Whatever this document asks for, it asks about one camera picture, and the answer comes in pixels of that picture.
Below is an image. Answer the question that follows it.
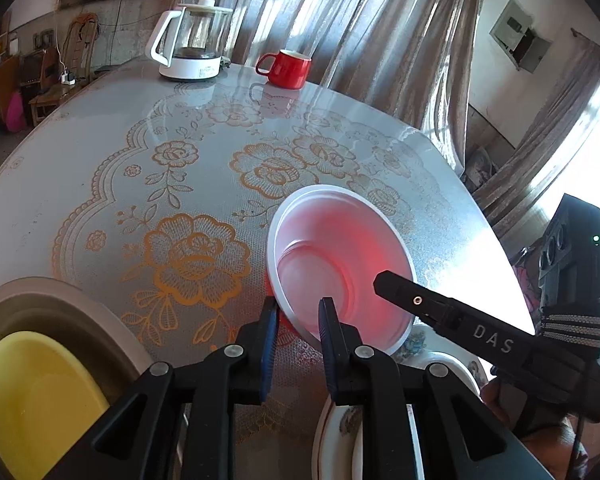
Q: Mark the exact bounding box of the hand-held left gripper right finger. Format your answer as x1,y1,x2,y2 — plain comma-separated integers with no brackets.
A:
318,297,556,480

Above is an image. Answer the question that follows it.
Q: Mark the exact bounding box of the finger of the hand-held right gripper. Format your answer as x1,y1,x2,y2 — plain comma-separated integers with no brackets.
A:
373,270,536,367

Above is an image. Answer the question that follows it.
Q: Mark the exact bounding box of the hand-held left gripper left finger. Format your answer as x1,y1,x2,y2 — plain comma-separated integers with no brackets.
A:
45,296,281,480

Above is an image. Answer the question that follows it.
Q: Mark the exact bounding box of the red plastic bowl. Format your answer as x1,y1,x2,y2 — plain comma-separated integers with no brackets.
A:
266,185,416,356

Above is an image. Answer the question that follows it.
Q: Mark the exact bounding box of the stainless steel basin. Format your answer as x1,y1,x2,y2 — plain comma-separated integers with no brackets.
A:
0,277,156,480

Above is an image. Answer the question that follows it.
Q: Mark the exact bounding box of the yellow plastic bowl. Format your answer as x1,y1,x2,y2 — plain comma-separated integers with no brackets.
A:
0,331,112,480

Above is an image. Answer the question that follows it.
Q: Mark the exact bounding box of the person's right hand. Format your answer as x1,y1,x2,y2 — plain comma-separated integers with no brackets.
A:
481,379,588,480

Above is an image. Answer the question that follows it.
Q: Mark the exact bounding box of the narrow beige sheer curtain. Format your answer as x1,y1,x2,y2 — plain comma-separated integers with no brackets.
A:
475,35,600,241

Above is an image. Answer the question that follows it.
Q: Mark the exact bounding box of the grey bundle by curtain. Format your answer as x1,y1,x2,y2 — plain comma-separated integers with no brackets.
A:
467,145,499,191

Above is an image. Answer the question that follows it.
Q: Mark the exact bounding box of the lace tablecloth gold floral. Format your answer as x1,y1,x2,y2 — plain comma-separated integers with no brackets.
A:
0,62,536,480

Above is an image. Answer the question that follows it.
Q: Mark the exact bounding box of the red mug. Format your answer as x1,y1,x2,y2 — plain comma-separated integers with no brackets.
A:
255,50,312,90

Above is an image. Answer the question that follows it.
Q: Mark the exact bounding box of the white glass electric kettle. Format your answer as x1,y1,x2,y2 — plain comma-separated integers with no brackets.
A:
145,0,234,82

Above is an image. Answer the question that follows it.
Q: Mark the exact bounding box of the wide beige sheer curtain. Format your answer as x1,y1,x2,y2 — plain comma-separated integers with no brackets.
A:
172,0,486,171

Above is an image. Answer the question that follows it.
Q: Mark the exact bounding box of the tall wooden chair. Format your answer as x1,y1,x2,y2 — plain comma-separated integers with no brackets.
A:
62,12,102,86

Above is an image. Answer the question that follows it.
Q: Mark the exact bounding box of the black cable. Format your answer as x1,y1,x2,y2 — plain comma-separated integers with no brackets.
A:
570,410,589,480

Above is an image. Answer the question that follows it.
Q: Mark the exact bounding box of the wall electrical panel box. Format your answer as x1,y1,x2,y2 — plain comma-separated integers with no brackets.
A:
489,0,551,73

